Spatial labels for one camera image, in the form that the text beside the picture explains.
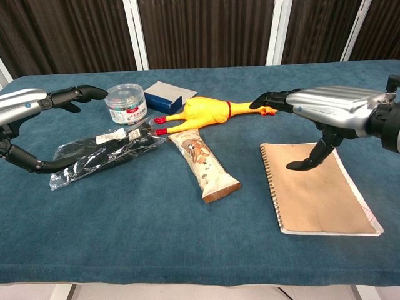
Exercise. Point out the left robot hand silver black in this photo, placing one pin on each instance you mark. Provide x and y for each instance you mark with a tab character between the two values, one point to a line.
18	103

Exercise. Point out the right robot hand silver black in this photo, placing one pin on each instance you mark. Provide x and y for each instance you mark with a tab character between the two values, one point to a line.
331	103

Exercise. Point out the brown spiral notebook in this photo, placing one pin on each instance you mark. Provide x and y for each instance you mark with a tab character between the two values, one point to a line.
312	200

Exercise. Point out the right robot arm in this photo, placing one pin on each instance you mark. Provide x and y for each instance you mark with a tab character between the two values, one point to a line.
387	125

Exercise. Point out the black socks in clear bag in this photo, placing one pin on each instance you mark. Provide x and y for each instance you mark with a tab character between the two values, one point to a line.
93	156

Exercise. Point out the clear plastic jar of clips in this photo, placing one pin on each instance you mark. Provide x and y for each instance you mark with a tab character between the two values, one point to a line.
126	106

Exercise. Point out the yellow rubber chicken toy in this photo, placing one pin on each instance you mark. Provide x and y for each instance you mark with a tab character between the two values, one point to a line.
203	112

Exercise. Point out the beige snack package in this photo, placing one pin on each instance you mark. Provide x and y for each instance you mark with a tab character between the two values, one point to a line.
203	162

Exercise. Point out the blue box with grey lid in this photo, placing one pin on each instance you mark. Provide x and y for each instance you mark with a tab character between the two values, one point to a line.
162	100

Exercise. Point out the white table leg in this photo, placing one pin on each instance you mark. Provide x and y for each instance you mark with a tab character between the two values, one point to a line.
62	292

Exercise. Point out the blue table cloth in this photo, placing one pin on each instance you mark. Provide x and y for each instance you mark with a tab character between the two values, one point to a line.
156	243

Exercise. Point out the white partition post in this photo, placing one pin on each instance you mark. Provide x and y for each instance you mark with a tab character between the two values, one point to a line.
136	34
279	31
4	75
356	31

